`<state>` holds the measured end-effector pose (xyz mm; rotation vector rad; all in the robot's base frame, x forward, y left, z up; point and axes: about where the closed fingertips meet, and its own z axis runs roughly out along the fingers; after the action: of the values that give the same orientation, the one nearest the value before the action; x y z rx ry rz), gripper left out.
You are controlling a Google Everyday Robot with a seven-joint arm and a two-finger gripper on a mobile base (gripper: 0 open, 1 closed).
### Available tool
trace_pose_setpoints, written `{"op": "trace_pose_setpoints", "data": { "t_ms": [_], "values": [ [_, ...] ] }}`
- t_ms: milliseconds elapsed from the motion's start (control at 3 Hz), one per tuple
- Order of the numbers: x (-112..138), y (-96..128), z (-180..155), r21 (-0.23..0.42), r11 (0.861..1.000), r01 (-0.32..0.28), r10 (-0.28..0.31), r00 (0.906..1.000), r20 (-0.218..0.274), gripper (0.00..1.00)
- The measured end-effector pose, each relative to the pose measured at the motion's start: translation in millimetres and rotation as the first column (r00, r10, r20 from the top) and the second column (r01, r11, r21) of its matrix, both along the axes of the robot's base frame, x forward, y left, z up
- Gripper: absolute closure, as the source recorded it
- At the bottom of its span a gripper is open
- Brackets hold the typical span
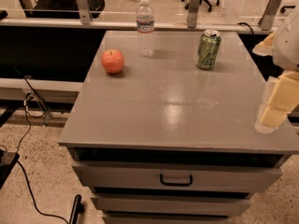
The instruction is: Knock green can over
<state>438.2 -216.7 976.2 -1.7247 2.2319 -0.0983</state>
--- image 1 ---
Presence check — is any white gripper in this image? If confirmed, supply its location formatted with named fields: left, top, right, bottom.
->
left=252, top=7, right=299, bottom=133

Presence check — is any green soda can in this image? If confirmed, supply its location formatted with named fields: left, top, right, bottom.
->
left=197, top=29, right=221, bottom=70

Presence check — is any black office chair right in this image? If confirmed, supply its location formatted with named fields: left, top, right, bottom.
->
left=279, top=0, right=299, bottom=15

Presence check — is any grey drawer cabinet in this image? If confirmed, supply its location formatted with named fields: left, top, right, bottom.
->
left=60, top=31, right=298, bottom=224

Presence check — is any clear plastic water bottle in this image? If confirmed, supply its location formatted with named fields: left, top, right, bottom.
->
left=136, top=0, right=154, bottom=57

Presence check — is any red apple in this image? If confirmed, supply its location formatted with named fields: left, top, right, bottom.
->
left=101, top=49, right=124, bottom=74

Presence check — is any top grey drawer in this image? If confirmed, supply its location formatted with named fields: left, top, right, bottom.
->
left=73, top=161, right=282, bottom=193

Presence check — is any grey drawer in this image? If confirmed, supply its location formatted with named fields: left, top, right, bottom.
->
left=73, top=161, right=282, bottom=193
left=91, top=193, right=251, bottom=217

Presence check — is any middle grey drawer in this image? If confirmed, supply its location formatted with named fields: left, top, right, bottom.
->
left=91, top=193, right=251, bottom=217

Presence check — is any black bag behind glass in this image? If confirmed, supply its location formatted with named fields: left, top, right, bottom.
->
left=31, top=0, right=105, bottom=19

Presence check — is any black device on floor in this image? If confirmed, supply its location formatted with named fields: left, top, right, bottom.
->
left=0, top=150, right=20, bottom=189

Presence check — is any metal railing post right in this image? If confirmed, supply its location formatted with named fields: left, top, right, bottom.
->
left=258, top=0, right=282, bottom=31

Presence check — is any metal railing post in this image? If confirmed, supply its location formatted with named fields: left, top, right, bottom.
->
left=258, top=0, right=282, bottom=31
left=187, top=0, right=200, bottom=28
left=76, top=0, right=92, bottom=24

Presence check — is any metal railing post middle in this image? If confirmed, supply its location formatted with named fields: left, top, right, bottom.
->
left=187, top=0, right=200, bottom=28

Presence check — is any black drawer handle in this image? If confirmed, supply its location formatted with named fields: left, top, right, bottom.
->
left=159, top=174, right=193, bottom=187

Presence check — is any metal railing post left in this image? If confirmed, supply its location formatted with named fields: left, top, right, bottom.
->
left=76, top=0, right=92, bottom=24

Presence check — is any black handle bottom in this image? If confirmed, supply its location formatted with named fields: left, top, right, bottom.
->
left=69, top=194, right=84, bottom=224

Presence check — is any black floor cable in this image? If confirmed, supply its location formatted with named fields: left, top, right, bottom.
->
left=14, top=75, right=70, bottom=224

